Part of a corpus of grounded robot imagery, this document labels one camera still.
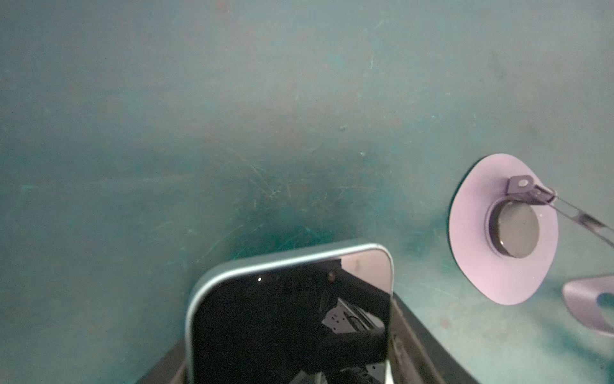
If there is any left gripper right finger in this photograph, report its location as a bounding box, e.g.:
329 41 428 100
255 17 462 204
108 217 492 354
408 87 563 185
390 294 477 383

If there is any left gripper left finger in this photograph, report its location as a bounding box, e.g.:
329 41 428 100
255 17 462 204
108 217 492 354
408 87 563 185
136 339 187 384

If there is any phone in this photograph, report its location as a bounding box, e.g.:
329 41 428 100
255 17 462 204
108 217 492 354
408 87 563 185
185 242 393 383

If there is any back left round stand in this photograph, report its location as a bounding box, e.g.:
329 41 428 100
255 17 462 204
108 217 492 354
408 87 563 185
449 154 613 306

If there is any green table mat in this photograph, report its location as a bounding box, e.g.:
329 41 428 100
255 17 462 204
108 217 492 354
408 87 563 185
1 1 613 383

